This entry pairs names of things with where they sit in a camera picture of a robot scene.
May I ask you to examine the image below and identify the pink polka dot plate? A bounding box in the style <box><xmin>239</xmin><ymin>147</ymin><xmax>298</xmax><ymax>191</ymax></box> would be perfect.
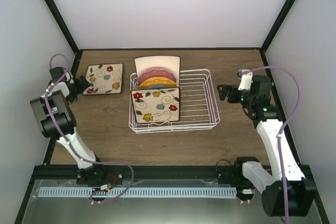
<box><xmin>138</xmin><ymin>67</ymin><xmax>177</xmax><ymax>84</ymax></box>

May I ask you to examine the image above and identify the blue polka dot plate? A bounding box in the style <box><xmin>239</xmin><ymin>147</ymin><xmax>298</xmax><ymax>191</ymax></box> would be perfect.
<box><xmin>149</xmin><ymin>84</ymin><xmax>169</xmax><ymax>89</ymax></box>

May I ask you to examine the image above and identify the purple cable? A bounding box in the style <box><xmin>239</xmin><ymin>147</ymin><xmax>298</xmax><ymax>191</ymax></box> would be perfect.
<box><xmin>241</xmin><ymin>66</ymin><xmax>300</xmax><ymax>223</ymax></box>
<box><xmin>44</xmin><ymin>54</ymin><xmax>135</xmax><ymax>204</ymax></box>

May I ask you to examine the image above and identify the black aluminium frame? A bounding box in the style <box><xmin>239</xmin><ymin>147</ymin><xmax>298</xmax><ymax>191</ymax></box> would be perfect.
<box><xmin>14</xmin><ymin>0</ymin><xmax>330</xmax><ymax>224</ymax></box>

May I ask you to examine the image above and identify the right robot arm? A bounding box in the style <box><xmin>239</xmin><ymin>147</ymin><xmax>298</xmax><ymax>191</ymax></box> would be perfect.
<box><xmin>217</xmin><ymin>73</ymin><xmax>317</xmax><ymax>217</ymax></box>

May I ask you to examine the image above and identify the white wire dish rack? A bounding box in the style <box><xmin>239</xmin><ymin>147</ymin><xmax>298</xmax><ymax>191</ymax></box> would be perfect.
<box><xmin>129</xmin><ymin>69</ymin><xmax>221</xmax><ymax>134</ymax></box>

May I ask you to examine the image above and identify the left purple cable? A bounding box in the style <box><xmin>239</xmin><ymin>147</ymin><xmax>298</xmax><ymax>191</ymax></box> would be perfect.
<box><xmin>44</xmin><ymin>54</ymin><xmax>135</xmax><ymax>204</ymax></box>

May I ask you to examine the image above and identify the floral square plate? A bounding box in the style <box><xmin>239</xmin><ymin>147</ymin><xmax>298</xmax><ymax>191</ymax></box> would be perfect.
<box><xmin>131</xmin><ymin>87</ymin><xmax>181</xmax><ymax>124</ymax></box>
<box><xmin>83</xmin><ymin>63</ymin><xmax>123</xmax><ymax>95</ymax></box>

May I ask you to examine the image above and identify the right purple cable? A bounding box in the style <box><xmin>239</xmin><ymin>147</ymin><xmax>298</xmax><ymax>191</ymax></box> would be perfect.
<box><xmin>241</xmin><ymin>66</ymin><xmax>300</xmax><ymax>223</ymax></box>

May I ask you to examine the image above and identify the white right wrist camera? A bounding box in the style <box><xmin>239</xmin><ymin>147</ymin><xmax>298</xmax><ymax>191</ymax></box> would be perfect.
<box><xmin>237</xmin><ymin>69</ymin><xmax>253</xmax><ymax>91</ymax></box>

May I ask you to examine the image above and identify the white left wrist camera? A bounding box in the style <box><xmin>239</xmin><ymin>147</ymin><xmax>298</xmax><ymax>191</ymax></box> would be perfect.
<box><xmin>48</xmin><ymin>69</ymin><xmax>73</xmax><ymax>99</ymax></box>

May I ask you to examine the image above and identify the yellow polka dot plate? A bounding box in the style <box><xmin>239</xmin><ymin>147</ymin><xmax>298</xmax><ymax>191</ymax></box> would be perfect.
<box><xmin>139</xmin><ymin>76</ymin><xmax>177</xmax><ymax>89</ymax></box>

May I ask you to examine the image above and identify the cream square plate black rim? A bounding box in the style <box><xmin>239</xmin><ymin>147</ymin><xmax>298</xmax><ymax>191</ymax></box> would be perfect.
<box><xmin>134</xmin><ymin>55</ymin><xmax>181</xmax><ymax>86</ymax></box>

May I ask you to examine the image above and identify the light blue slotted cable duct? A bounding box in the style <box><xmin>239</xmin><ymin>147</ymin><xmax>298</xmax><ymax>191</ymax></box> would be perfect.
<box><xmin>38</xmin><ymin>187</ymin><xmax>237</xmax><ymax>199</ymax></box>

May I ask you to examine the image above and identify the black front mounting rail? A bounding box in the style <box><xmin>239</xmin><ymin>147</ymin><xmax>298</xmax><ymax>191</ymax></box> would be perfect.
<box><xmin>34</xmin><ymin>165</ymin><xmax>310</xmax><ymax>185</ymax></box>

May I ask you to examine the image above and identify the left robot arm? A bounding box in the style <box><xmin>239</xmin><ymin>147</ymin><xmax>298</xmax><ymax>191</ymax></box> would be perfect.
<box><xmin>30</xmin><ymin>67</ymin><xmax>98</xmax><ymax>170</ymax></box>

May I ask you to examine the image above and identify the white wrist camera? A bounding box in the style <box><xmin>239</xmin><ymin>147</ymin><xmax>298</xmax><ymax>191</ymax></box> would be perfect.
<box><xmin>48</xmin><ymin>69</ymin><xmax>73</xmax><ymax>99</ymax></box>
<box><xmin>237</xmin><ymin>69</ymin><xmax>253</xmax><ymax>91</ymax></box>

